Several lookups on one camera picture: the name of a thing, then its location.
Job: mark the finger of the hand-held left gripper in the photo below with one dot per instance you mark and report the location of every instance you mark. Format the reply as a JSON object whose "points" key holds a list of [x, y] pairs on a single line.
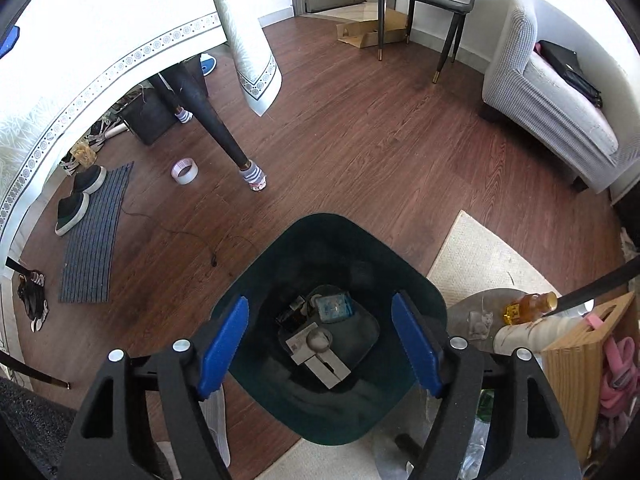
{"points": [[9, 42]]}

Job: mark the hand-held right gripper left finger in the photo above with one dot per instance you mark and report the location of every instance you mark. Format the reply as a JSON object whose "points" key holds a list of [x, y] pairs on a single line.
{"points": [[222, 345]]}

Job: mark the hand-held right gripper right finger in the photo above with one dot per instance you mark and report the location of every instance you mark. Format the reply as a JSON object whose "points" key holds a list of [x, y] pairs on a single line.
{"points": [[415, 345]]}

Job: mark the blue and white packet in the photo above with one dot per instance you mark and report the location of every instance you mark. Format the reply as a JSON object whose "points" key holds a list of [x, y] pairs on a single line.
{"points": [[333, 308]]}

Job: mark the small white box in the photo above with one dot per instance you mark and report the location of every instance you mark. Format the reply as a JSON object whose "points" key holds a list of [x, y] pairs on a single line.
{"points": [[325, 367]]}

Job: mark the white round plastic lid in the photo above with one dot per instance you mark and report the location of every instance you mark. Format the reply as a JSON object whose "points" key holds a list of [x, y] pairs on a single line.
{"points": [[318, 341]]}

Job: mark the dark green trash bin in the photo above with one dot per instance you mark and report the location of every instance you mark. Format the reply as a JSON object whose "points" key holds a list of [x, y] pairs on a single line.
{"points": [[310, 410]]}

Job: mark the round grey marble table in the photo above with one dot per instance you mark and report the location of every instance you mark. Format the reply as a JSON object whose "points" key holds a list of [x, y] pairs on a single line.
{"points": [[465, 305]]}

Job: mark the small clear plastic container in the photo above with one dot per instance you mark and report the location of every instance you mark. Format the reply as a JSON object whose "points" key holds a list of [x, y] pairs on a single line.
{"points": [[481, 324]]}

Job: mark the clear plastic bottle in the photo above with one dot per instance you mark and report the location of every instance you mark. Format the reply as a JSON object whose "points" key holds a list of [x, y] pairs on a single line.
{"points": [[477, 440]]}

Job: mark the cream rug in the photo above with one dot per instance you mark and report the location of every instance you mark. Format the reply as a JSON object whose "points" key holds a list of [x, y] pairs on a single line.
{"points": [[485, 255]]}

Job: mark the white plastic bottle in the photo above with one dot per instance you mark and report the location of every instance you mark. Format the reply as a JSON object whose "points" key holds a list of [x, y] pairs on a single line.
{"points": [[530, 337]]}

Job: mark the amber liquid bottle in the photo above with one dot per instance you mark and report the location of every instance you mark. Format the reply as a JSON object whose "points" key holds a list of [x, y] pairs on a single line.
{"points": [[530, 307]]}

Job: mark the black storage box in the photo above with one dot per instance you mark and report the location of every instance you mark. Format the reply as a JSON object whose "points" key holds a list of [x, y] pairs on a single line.
{"points": [[147, 115]]}

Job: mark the black shoe white sole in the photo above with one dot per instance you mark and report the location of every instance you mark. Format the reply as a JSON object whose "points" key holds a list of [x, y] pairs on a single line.
{"points": [[89, 179], [70, 215]]}

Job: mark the grey striped floor mat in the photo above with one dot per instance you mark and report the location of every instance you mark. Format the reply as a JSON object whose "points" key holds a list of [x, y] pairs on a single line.
{"points": [[95, 250]]}

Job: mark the wooden box with slot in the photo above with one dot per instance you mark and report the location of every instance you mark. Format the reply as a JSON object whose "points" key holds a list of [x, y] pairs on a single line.
{"points": [[575, 375]]}

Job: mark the clear tape roll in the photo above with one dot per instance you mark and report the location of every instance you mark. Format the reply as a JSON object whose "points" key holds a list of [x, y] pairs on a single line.
{"points": [[185, 171]]}

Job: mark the dark table leg with sock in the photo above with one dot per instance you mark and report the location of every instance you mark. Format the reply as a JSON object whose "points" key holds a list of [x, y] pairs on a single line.
{"points": [[180, 100], [215, 130]]}

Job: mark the black chair leg gold tip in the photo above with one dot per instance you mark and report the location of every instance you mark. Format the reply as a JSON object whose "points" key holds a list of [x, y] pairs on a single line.
{"points": [[35, 372]]}

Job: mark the blue slipper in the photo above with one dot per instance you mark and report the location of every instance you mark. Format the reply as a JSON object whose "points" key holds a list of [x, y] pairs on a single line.
{"points": [[208, 66]]}

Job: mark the grey fabric armchair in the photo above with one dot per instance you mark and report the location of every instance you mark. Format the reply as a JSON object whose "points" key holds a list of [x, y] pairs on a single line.
{"points": [[545, 95]]}

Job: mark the flat cardboard box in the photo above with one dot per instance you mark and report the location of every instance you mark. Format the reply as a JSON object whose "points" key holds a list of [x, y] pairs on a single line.
{"points": [[367, 35]]}

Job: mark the black leather bag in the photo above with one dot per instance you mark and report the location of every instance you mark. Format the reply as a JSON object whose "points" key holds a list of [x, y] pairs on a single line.
{"points": [[567, 70]]}

